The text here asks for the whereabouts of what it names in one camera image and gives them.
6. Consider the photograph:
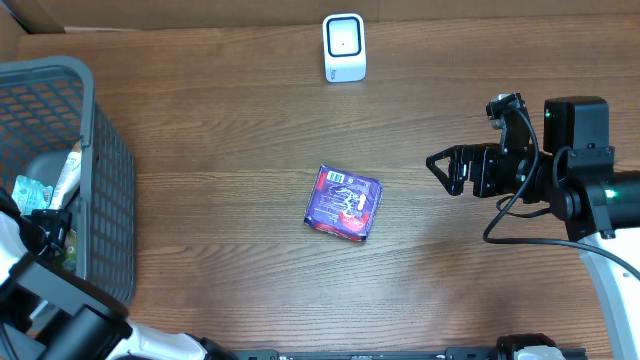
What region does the green juice carton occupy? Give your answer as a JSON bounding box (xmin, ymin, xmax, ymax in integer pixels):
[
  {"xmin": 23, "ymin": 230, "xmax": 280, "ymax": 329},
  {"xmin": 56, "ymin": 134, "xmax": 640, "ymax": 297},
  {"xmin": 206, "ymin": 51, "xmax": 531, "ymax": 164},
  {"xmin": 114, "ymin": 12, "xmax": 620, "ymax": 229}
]
[{"xmin": 59, "ymin": 229, "xmax": 77, "ymax": 273}]

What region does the teal snack packet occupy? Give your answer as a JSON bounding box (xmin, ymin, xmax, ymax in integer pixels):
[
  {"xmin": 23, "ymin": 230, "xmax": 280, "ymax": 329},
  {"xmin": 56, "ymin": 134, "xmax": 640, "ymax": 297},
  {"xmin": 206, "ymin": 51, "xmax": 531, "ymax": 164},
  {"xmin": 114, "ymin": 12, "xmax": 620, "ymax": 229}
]
[{"xmin": 11, "ymin": 175, "xmax": 54, "ymax": 215}]

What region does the white tube gold cap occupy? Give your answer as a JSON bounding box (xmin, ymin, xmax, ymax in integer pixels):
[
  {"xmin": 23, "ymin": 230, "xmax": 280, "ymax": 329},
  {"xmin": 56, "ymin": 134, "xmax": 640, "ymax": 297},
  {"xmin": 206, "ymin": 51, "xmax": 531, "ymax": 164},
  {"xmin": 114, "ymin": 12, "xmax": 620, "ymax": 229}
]
[{"xmin": 49, "ymin": 142, "xmax": 82, "ymax": 210}]

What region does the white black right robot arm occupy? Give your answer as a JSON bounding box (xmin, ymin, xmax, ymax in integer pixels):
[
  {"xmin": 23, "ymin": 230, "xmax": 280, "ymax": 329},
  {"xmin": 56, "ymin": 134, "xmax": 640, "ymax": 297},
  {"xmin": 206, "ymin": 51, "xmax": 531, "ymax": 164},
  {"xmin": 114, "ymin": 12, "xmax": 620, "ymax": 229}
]
[{"xmin": 426, "ymin": 93, "xmax": 639, "ymax": 359}]

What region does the grey plastic basket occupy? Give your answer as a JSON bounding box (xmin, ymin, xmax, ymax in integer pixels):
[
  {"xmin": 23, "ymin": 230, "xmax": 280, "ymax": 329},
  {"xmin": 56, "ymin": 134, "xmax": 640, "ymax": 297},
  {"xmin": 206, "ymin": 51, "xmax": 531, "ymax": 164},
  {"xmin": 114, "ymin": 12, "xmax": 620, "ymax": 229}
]
[{"xmin": 1, "ymin": 56, "xmax": 136, "ymax": 305}]

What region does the purple pad package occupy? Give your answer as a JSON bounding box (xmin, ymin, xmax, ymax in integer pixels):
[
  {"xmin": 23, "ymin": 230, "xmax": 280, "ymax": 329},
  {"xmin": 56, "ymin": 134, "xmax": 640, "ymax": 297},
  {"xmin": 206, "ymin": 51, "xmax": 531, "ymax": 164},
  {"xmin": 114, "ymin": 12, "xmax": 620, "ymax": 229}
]
[{"xmin": 303, "ymin": 164, "xmax": 384, "ymax": 242}]

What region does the white barcode scanner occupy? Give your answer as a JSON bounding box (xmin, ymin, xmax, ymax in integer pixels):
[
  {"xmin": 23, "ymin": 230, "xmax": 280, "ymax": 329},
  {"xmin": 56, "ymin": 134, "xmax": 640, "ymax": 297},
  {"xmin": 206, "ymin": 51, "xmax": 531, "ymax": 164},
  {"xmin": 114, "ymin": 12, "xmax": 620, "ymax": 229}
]
[{"xmin": 322, "ymin": 13, "xmax": 367, "ymax": 83}]

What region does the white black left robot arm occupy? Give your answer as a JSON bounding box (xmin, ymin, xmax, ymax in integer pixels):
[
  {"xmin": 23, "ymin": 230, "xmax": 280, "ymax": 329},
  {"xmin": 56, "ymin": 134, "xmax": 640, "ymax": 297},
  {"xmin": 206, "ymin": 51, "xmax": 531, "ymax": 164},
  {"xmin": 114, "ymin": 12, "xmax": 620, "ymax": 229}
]
[{"xmin": 1, "ymin": 191, "xmax": 236, "ymax": 360}]

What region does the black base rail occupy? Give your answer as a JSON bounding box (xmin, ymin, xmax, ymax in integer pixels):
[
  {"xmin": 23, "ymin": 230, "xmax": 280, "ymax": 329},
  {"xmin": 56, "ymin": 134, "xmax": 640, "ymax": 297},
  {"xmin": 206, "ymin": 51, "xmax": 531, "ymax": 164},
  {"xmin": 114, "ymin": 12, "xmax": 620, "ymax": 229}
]
[{"xmin": 233, "ymin": 347, "xmax": 517, "ymax": 360}]

